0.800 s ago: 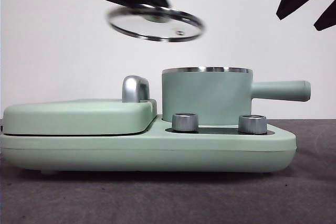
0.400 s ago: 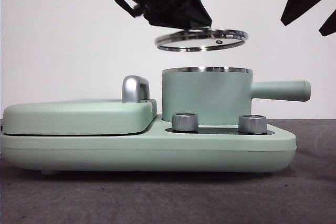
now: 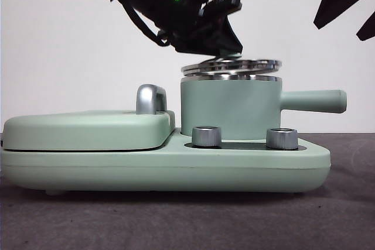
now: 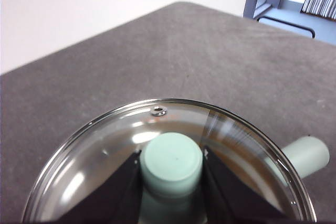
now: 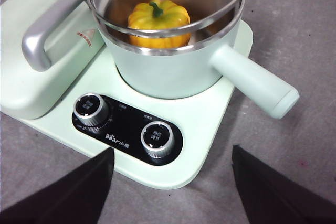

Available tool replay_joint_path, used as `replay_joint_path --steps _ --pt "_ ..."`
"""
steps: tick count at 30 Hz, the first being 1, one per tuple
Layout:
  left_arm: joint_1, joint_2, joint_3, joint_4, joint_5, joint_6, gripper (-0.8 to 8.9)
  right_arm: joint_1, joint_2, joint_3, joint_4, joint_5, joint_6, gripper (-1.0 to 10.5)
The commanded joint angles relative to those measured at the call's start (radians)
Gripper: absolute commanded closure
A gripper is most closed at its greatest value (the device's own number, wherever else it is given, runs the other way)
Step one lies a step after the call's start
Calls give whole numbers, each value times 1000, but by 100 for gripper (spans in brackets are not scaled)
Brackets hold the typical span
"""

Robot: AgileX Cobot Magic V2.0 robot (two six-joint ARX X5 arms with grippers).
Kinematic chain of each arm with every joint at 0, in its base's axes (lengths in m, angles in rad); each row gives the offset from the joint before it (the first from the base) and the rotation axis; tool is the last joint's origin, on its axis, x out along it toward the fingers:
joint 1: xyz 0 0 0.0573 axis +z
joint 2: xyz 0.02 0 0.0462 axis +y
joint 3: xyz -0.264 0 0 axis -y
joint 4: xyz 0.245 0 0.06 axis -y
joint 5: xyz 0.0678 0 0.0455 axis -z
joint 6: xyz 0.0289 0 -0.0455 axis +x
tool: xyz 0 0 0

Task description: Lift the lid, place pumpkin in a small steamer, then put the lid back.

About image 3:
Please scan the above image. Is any glass lid with green knob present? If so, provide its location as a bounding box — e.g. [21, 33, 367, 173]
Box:
[180, 52, 282, 76]

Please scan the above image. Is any silver control knob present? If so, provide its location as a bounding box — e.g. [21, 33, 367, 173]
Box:
[265, 128, 299, 149]
[192, 126, 223, 148]

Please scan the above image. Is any mint green hinged grill cover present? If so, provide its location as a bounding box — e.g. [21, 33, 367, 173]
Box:
[2, 110, 177, 152]

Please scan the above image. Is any mint green breakfast machine base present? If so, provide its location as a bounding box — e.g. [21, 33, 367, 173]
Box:
[0, 126, 332, 197]

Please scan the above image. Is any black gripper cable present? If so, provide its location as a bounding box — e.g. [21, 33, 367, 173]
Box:
[122, 4, 168, 47]

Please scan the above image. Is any mint green pot with handle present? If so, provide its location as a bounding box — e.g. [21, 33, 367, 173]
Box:
[179, 74, 347, 141]

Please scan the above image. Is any silver grill cover handle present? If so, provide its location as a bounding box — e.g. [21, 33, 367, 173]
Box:
[136, 84, 169, 115]

